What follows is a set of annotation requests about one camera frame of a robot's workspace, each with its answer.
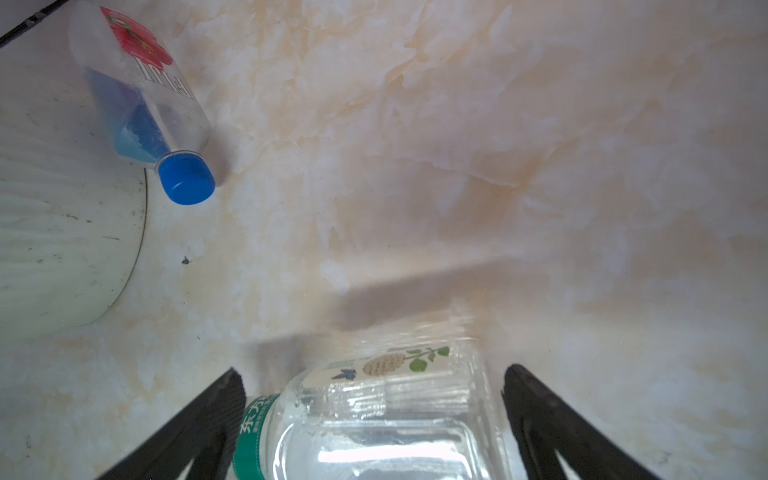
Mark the blue cap clear bottle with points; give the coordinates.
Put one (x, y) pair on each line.
(149, 111)

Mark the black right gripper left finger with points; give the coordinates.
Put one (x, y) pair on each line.
(199, 441)

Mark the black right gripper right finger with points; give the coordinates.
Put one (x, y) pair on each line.
(548, 432)

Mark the cream waste bin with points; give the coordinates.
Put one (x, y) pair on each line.
(72, 212)

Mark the clear green label bottle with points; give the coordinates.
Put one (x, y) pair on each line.
(406, 400)

